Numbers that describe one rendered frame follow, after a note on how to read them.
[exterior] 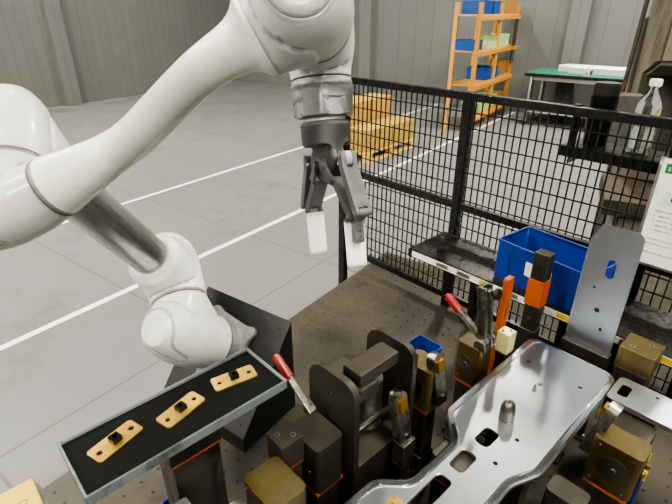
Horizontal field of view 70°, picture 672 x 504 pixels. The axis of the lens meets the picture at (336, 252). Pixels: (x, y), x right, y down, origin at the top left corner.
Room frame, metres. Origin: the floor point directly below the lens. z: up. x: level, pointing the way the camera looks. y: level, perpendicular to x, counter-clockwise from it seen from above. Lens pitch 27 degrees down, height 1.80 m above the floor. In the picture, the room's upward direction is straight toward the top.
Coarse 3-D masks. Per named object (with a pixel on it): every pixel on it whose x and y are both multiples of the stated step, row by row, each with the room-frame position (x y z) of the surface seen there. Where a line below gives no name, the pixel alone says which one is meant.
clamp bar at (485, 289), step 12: (480, 288) 0.97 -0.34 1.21; (492, 288) 0.99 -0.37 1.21; (480, 300) 0.97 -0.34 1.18; (492, 300) 0.98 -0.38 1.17; (480, 312) 0.97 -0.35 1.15; (492, 312) 0.98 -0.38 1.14; (480, 324) 0.96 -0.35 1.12; (492, 324) 0.98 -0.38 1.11; (480, 336) 0.96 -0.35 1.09; (492, 336) 0.97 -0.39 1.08
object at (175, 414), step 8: (192, 392) 0.68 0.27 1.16; (184, 400) 0.66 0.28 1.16; (192, 400) 0.66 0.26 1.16; (200, 400) 0.66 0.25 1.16; (176, 408) 0.64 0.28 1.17; (184, 408) 0.64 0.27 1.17; (192, 408) 0.64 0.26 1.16; (160, 416) 0.62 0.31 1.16; (168, 416) 0.62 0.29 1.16; (176, 416) 0.62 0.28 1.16; (184, 416) 0.62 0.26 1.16; (168, 424) 0.61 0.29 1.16
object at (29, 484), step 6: (30, 480) 0.50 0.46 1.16; (18, 486) 0.49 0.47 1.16; (24, 486) 0.49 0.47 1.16; (30, 486) 0.49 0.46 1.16; (6, 492) 0.48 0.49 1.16; (12, 492) 0.48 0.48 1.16; (18, 492) 0.48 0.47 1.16; (24, 492) 0.48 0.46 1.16; (30, 492) 0.48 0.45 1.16; (36, 492) 0.48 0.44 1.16; (0, 498) 0.47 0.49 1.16; (6, 498) 0.47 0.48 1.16; (12, 498) 0.47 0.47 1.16; (18, 498) 0.47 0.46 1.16; (24, 498) 0.47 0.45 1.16; (30, 498) 0.47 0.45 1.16; (36, 498) 0.47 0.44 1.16
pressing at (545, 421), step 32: (544, 352) 1.01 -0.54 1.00; (480, 384) 0.88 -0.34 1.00; (512, 384) 0.89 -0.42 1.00; (544, 384) 0.89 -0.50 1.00; (576, 384) 0.89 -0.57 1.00; (608, 384) 0.89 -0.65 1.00; (448, 416) 0.78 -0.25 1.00; (480, 416) 0.78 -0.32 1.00; (544, 416) 0.78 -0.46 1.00; (576, 416) 0.78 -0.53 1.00; (448, 448) 0.69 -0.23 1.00; (480, 448) 0.70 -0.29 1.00; (512, 448) 0.70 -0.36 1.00; (544, 448) 0.70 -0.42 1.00; (384, 480) 0.62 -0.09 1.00; (416, 480) 0.62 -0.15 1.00; (448, 480) 0.62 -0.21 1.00; (480, 480) 0.62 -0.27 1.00; (512, 480) 0.63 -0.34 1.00
